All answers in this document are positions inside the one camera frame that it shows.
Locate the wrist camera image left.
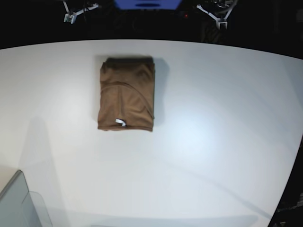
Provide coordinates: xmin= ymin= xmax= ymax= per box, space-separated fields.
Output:
xmin=63 ymin=14 xmax=77 ymax=24

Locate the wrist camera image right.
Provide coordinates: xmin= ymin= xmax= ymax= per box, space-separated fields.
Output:
xmin=216 ymin=21 xmax=228 ymax=30

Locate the black power strip red light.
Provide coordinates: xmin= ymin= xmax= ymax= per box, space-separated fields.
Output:
xmin=178 ymin=10 xmax=201 ymax=22

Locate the brown t-shirt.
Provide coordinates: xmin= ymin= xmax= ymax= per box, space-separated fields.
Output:
xmin=98 ymin=56 xmax=155 ymax=131

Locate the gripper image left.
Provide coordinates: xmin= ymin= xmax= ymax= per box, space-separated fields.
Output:
xmin=62 ymin=0 xmax=99 ymax=18

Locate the blue box at top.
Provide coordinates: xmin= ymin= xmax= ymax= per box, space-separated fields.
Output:
xmin=114 ymin=0 xmax=182 ymax=10

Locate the translucent plastic bin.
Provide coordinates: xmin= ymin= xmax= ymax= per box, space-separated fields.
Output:
xmin=0 ymin=170 xmax=53 ymax=227

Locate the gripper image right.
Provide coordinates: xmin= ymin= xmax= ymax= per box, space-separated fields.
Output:
xmin=196 ymin=0 xmax=238 ymax=30

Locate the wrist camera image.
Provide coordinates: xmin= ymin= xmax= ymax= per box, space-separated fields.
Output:
xmin=63 ymin=14 xmax=77 ymax=24
xmin=216 ymin=21 xmax=228 ymax=30

